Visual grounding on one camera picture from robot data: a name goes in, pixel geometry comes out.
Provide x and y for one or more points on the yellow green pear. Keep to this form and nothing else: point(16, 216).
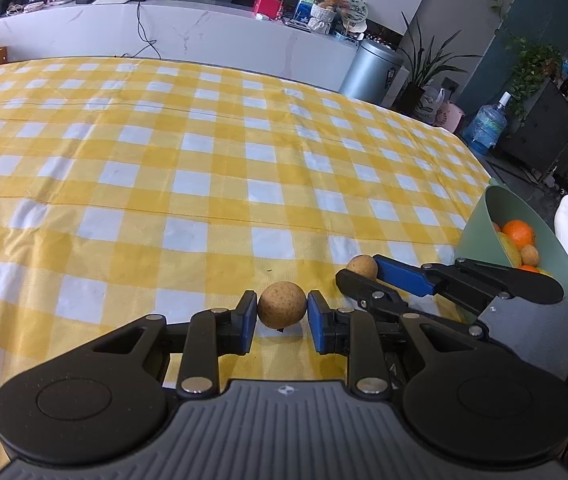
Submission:
point(509, 252)

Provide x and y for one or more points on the blue water jug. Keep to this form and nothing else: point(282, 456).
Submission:
point(486, 127)

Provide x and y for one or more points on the tall leafy potted plant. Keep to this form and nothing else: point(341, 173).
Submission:
point(421, 65)

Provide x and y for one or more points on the white marble media cabinet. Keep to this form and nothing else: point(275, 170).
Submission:
point(189, 35)

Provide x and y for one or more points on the round printed paper fan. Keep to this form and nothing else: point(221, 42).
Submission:
point(355, 12)

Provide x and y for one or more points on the dark grey cabinet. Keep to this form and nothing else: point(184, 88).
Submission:
point(544, 135)

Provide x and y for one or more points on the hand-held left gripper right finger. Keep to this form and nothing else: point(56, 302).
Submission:
point(319, 325)

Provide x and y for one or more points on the white plastic bag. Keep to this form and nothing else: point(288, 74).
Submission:
point(428, 107)

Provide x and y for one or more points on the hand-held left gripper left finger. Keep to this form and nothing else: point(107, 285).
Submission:
point(246, 322)

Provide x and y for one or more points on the red box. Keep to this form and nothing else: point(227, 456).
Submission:
point(266, 6)

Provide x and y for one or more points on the bushy vine plant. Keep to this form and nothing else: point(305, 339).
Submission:
point(539, 67)

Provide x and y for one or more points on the grey metal trash can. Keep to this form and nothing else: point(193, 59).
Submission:
point(369, 72)

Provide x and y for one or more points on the round orange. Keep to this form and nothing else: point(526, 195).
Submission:
point(519, 232)
point(529, 268)

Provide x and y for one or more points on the green colander bowl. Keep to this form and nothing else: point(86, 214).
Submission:
point(479, 230)

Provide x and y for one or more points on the brown kiwi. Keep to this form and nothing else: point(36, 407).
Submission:
point(282, 305)
point(361, 265)

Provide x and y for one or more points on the yellow checked tablecloth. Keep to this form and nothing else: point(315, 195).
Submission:
point(164, 160)

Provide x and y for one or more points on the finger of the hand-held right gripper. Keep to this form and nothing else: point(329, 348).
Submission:
point(359, 287)
point(404, 275)

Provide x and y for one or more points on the small pink heater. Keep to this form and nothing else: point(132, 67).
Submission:
point(449, 117)

